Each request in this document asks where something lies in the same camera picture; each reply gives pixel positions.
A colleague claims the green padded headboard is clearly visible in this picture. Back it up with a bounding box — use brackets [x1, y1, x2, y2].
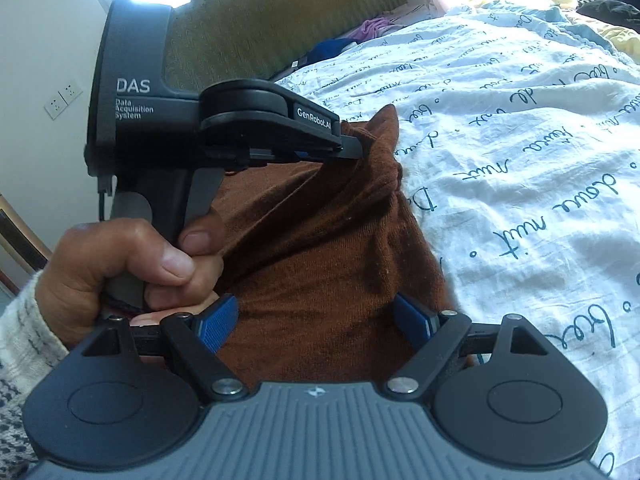
[160, 0, 408, 95]

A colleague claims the purple cloth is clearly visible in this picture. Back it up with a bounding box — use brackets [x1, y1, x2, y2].
[349, 16, 402, 44]

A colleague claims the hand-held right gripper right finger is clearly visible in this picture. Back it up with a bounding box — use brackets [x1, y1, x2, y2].
[385, 292, 558, 403]

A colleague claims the person's left forearm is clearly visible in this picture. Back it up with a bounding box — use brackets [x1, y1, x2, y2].
[0, 270, 72, 480]

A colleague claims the brown knit garment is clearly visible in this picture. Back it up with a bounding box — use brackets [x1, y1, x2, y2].
[207, 105, 463, 397]

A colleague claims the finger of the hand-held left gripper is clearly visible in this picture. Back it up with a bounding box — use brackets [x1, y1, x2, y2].
[250, 132, 377, 166]

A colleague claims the gold framed furniture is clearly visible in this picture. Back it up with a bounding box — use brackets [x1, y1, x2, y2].
[0, 192, 54, 297]

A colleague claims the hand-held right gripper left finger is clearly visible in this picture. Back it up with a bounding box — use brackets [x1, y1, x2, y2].
[75, 294, 249, 403]

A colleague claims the person's left hand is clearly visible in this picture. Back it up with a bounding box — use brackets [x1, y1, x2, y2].
[34, 209, 228, 351]

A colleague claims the dark blue cloth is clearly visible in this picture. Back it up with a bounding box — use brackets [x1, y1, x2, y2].
[304, 39, 352, 64]

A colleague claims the white script-printed blanket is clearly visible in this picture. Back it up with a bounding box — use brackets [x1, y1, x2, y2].
[274, 2, 640, 480]

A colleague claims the white wall socket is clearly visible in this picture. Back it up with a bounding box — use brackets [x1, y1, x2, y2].
[44, 79, 84, 121]

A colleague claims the yellow cloth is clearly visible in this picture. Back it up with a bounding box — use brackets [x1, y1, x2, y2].
[550, 0, 640, 63]

